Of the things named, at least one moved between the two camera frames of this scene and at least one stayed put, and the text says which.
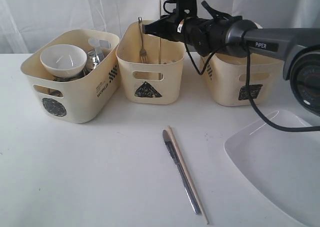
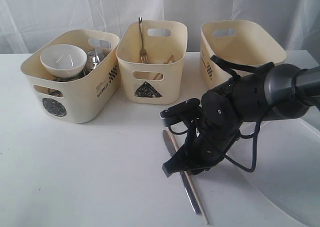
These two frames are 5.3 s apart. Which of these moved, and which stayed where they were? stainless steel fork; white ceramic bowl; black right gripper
Moved: black right gripper
Stayed: stainless steel fork; white ceramic bowl
